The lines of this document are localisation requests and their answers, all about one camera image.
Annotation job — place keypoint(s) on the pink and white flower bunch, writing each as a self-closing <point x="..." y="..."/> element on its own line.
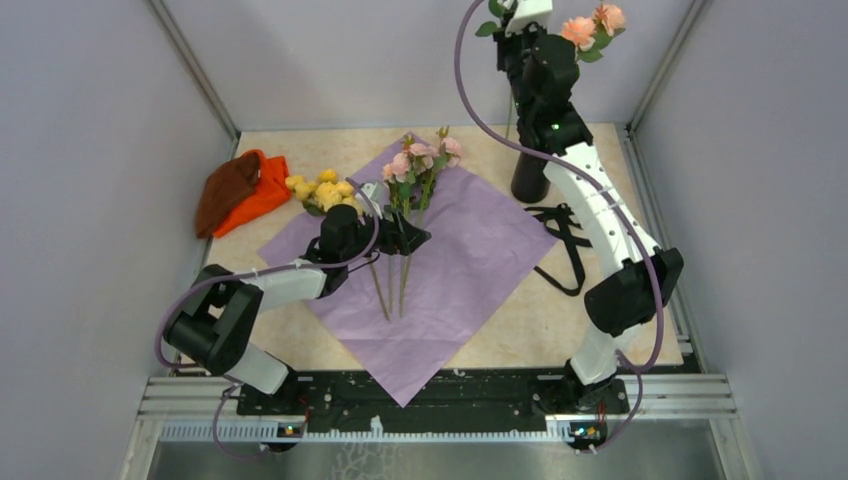
<point x="410" y="179"/>

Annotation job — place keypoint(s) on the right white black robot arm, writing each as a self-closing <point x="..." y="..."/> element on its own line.
<point x="637" y="274"/>

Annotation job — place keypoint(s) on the yellow rose bunch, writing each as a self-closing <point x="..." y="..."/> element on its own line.
<point x="326" y="191"/>

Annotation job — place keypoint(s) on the brown cloth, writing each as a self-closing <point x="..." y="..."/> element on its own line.
<point x="224" y="190"/>

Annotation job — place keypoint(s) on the black vase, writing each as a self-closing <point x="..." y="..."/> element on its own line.
<point x="529" y="183"/>

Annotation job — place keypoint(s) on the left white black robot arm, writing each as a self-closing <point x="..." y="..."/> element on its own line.
<point x="212" y="323"/>

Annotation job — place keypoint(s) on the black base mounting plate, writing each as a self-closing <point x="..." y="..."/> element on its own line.
<point x="520" y="391"/>

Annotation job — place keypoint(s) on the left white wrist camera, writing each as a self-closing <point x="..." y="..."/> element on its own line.
<point x="372" y="196"/>

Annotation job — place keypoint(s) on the peach flower stem in vase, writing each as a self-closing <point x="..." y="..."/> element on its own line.
<point x="590" y="35"/>

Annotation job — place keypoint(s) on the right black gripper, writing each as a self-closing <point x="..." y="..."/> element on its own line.
<point x="502" y="42"/>

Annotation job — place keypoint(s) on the purple wrapping paper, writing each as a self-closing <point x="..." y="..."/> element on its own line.
<point x="473" y="298"/>

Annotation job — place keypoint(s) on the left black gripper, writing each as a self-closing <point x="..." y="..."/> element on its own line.
<point x="401" y="236"/>

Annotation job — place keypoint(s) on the orange cloth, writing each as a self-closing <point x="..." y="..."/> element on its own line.
<point x="269" y="192"/>

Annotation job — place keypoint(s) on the right aluminium frame post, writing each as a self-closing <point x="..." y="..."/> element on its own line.
<point x="682" y="34"/>

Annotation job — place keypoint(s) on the aluminium front rail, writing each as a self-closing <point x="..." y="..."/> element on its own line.
<point x="204" y="408"/>

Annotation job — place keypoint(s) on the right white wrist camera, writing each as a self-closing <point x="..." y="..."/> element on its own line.
<point x="523" y="13"/>

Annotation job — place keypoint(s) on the aluminium corner frame post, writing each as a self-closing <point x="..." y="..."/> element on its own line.
<point x="190" y="62"/>

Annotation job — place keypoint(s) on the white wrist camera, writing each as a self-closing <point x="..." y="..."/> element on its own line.
<point x="523" y="13"/>
<point x="372" y="196"/>

